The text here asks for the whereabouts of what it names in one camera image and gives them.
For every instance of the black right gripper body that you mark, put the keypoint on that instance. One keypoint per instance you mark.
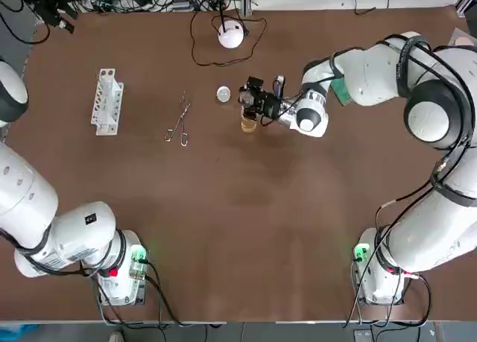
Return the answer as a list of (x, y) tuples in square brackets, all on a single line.
[(270, 105)]

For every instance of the small glass beaker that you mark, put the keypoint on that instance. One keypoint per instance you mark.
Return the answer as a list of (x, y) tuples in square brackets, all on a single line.
[(245, 98)]

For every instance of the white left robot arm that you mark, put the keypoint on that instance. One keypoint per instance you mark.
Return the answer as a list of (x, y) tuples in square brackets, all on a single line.
[(30, 200)]

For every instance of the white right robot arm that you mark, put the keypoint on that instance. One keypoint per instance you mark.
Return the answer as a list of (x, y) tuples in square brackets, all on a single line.
[(372, 73)]

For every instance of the glass beaker with amber liquid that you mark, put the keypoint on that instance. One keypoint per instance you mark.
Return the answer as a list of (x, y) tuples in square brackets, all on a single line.
[(248, 125)]

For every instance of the small white ceramic dish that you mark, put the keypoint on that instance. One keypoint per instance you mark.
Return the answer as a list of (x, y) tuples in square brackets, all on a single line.
[(223, 94)]

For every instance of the white desk lamp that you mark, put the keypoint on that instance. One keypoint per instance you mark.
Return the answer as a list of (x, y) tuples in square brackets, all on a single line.
[(231, 36)]

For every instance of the metal crucible tongs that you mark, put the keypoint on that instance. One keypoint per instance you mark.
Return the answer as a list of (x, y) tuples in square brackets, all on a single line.
[(182, 114)]

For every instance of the white test tube rack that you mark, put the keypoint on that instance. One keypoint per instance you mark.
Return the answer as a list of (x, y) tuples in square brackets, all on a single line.
[(106, 103)]

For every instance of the aluminium frame post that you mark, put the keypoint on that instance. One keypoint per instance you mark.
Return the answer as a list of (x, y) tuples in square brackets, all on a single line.
[(246, 6)]

